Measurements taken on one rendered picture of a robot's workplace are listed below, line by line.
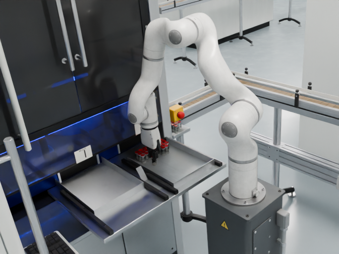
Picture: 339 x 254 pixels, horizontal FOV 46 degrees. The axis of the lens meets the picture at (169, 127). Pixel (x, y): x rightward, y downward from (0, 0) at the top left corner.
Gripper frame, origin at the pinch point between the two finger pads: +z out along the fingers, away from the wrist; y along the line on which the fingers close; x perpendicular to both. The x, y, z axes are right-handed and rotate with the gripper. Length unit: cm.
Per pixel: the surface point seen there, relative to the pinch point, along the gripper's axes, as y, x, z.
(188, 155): 7.3, 16.3, 5.9
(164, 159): 0.2, 6.1, 5.9
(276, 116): 1, 98, 18
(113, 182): -2.6, -22.4, 5.9
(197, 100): -30, 60, 1
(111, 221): 19.4, -38.5, 6.1
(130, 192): 11.8, -23.2, 3.8
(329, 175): 40, 98, 46
